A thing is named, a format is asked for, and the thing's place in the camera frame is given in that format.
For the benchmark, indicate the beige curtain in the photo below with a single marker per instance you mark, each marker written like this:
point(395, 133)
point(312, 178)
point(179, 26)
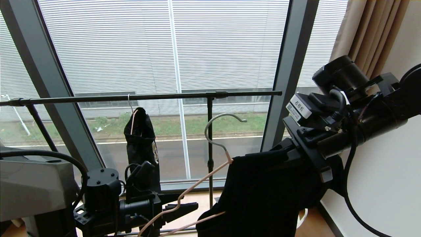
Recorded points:
point(371, 33)

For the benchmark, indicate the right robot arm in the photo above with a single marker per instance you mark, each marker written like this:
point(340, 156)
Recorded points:
point(342, 74)

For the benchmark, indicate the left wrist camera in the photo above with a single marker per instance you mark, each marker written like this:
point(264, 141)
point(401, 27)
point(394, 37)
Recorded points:
point(141, 171)

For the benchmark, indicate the pink clothes hanger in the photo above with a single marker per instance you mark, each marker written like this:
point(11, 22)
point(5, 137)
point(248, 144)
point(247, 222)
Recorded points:
point(132, 121)
point(228, 160)

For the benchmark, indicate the black clothes rack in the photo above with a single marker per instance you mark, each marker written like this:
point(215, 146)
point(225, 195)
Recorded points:
point(98, 97)

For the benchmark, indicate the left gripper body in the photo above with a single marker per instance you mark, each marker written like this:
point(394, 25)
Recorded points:
point(138, 214)

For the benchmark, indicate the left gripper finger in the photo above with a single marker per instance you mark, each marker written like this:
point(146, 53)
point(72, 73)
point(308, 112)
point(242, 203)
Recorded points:
point(169, 198)
point(174, 210)

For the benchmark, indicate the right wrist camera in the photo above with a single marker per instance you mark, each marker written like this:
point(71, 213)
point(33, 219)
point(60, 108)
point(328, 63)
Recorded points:
point(299, 107)

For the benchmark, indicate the black garment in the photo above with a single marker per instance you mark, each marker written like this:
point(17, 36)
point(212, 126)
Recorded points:
point(141, 144)
point(263, 197)

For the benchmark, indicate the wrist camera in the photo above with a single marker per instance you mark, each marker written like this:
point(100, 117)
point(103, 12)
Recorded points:
point(141, 171)
point(299, 107)

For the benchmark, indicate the white laundry basket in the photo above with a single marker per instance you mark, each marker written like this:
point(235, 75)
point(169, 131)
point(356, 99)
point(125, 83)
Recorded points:
point(302, 217)

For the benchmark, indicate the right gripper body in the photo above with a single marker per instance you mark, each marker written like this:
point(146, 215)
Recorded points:
point(345, 141)

